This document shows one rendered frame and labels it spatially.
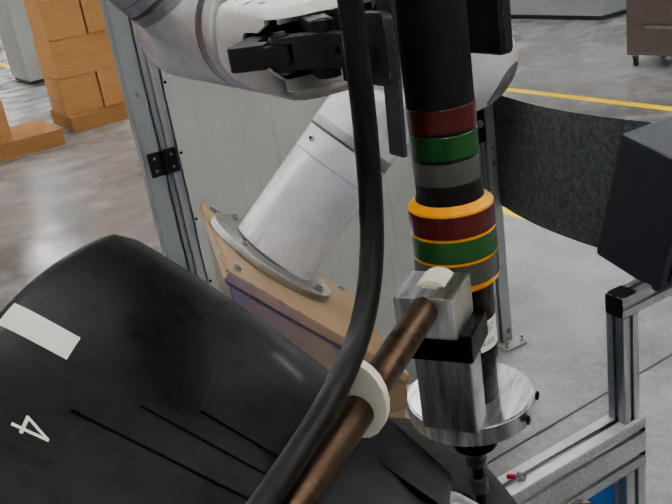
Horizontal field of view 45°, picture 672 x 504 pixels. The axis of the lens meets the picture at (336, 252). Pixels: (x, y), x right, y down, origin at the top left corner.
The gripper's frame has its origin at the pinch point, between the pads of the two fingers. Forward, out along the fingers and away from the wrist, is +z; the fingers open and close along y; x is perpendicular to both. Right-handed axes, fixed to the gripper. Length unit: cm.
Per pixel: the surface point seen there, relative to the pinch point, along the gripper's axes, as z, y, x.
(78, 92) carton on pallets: -795, -161, -110
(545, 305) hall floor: -190, -184, -149
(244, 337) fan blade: -4.2, 10.5, -13.4
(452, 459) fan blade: -11.3, -6.3, -33.7
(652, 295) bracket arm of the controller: -35, -58, -47
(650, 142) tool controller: -35, -58, -26
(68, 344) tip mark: -2.4, 19.1, -9.6
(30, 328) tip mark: -2.9, 20.3, -8.5
